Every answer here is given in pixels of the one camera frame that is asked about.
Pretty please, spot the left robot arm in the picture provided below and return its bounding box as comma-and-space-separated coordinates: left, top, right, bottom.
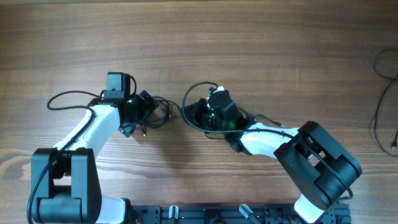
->
26, 72, 157, 223

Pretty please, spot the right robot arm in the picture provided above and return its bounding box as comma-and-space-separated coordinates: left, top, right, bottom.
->
181, 87, 362, 223

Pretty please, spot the black cable bundle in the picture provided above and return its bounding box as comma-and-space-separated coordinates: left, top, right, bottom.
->
136, 95, 183, 137

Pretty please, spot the left camera black cable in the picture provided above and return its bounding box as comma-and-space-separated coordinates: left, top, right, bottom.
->
27, 90, 102, 224

